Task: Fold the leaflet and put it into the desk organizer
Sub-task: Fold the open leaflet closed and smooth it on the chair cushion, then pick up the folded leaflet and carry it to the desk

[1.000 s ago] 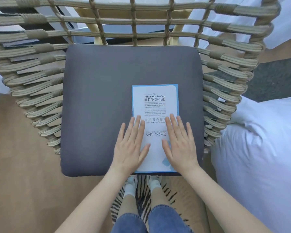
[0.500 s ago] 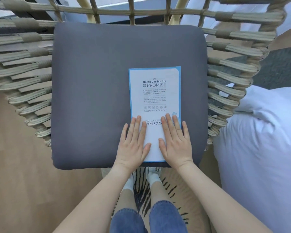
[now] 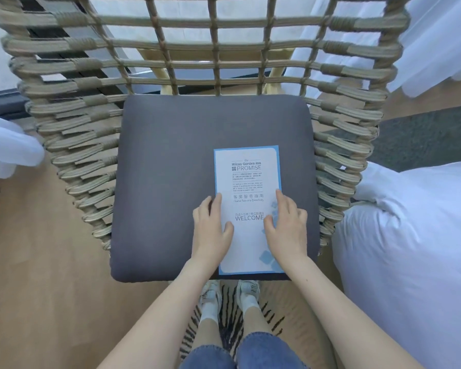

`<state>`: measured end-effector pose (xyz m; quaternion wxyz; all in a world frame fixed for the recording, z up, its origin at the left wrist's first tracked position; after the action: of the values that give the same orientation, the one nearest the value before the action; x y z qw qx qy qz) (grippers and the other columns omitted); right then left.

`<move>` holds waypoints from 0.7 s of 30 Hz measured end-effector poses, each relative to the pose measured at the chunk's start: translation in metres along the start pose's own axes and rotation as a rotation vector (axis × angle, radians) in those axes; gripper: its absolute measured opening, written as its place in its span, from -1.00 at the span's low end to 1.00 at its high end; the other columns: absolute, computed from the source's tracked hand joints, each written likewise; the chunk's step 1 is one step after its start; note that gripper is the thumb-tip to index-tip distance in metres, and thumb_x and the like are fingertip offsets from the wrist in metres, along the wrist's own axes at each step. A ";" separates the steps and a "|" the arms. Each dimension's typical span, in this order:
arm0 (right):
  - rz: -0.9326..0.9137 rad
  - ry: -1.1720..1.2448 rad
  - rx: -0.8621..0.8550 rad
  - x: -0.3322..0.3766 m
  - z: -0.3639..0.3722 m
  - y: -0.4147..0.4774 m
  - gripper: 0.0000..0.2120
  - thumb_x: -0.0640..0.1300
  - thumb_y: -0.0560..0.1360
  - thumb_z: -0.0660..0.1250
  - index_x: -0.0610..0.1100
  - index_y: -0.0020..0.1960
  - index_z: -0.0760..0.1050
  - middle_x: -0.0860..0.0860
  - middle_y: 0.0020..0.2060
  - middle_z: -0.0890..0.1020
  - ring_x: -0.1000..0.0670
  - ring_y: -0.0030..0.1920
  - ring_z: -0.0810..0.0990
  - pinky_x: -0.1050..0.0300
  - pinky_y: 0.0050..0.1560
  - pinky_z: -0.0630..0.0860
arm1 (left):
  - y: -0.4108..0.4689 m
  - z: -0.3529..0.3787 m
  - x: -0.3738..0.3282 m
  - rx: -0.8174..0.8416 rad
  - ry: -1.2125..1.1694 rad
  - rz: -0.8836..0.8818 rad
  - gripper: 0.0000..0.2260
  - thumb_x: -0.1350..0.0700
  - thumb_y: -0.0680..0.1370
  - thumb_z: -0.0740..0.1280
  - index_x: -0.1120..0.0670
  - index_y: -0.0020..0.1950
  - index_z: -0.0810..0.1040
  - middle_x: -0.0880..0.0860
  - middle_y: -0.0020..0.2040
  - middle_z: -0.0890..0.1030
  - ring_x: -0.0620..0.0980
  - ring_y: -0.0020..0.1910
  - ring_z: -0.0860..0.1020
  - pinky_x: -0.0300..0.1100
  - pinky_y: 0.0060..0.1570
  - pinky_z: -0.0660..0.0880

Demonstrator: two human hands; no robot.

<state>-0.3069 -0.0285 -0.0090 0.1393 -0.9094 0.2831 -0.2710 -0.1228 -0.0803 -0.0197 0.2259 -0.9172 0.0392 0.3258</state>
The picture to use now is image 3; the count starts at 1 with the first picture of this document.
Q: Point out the person's right hand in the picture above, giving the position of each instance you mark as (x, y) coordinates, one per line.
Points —
(290, 234)

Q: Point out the person's left hand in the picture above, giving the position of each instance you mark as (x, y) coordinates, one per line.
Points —
(209, 236)

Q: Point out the person's right thumb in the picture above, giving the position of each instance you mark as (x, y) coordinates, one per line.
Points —
(269, 225)

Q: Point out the person's left thumb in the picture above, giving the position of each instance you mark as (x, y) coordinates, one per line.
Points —
(229, 229)

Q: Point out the white and blue booklet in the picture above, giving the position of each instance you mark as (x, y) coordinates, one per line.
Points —
(246, 176)

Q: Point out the person's right forearm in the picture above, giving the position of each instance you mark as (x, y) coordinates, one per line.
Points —
(342, 315)

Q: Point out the person's left forearm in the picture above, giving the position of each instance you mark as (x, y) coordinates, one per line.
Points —
(165, 315)

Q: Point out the white right sneaker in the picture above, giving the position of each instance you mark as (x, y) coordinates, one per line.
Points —
(249, 288)

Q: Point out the white sneaker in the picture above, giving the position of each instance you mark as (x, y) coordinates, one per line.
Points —
(211, 290)
(249, 288)

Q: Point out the white left sneaker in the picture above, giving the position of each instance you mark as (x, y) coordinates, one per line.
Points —
(211, 290)

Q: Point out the white right sock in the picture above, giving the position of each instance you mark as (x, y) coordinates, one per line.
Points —
(250, 302)

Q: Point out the white sock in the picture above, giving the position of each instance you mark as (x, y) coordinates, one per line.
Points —
(250, 302)
(210, 311)

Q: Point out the white left sock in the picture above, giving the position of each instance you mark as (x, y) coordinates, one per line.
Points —
(210, 311)

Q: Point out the dark grey seat cushion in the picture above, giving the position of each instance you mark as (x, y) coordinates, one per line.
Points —
(169, 169)

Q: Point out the person's right leg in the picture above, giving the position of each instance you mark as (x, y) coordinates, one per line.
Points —
(255, 326)

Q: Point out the person's leg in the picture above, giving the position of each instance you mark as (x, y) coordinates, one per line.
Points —
(209, 336)
(255, 326)

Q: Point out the zebra striped rug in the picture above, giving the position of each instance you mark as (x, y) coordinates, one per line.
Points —
(230, 330)

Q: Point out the person's left leg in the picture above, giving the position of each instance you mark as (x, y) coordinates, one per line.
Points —
(209, 336)

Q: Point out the blue denim shorts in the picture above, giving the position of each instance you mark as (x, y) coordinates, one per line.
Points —
(261, 355)

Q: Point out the white bed duvet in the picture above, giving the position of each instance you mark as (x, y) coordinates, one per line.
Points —
(407, 257)

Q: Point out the dark grey carpet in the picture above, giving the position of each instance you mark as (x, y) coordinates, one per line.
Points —
(426, 138)

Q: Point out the white sheer curtain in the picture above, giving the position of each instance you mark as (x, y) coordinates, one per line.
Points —
(7, 149)
(438, 42)

